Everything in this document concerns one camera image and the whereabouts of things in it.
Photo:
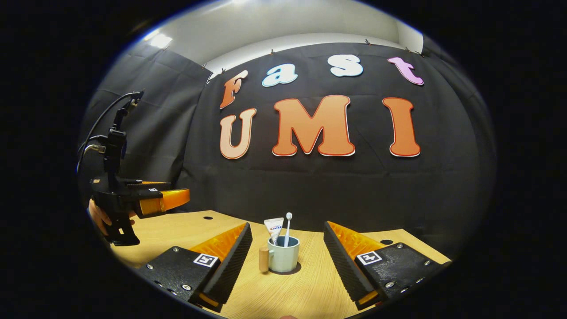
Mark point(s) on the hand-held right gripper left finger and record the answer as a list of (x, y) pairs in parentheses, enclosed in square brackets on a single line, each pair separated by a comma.
[(232, 266)]

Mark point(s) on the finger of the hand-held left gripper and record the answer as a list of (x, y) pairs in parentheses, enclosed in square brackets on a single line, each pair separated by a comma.
[(150, 185), (148, 197)]

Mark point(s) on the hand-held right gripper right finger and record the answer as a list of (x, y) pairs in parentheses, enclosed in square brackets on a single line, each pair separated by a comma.
[(343, 266)]

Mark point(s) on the dark brown round coaster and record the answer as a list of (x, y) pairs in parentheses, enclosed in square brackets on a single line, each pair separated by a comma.
[(297, 268)]

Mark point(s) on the white toothpaste tube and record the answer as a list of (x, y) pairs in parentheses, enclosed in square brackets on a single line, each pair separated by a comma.
[(273, 226)]

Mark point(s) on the white toothbrush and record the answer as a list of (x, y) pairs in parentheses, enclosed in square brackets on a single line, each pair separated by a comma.
[(288, 221)]

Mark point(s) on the wooden desktop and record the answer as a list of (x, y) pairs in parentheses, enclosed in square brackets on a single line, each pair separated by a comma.
[(283, 292)]

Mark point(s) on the black side curtain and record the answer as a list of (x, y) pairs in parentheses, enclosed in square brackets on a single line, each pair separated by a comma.
[(155, 133)]

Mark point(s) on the black backdrop cloth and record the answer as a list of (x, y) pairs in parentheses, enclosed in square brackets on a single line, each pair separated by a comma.
[(310, 190)]

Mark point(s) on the ceiling light panel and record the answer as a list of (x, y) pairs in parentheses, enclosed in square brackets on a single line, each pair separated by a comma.
[(159, 40)]

